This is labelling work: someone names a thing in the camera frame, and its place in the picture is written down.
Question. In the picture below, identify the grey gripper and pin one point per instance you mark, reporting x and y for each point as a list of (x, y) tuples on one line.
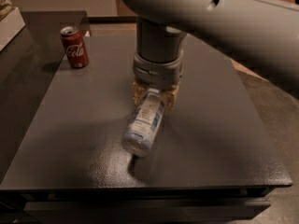
[(157, 73)]

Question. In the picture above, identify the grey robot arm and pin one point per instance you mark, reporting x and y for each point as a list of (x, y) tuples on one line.
[(264, 33)]

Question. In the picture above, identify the clear blue-label plastic bottle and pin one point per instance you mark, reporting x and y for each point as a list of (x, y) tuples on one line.
[(144, 124)]

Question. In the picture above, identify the dark table frame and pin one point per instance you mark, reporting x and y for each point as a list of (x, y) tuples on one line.
[(131, 206)]

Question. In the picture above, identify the red Coca-Cola can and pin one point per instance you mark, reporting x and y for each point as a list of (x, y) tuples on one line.
[(74, 47)]

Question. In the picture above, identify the white box at left edge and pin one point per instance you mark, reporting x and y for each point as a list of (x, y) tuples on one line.
[(10, 26)]

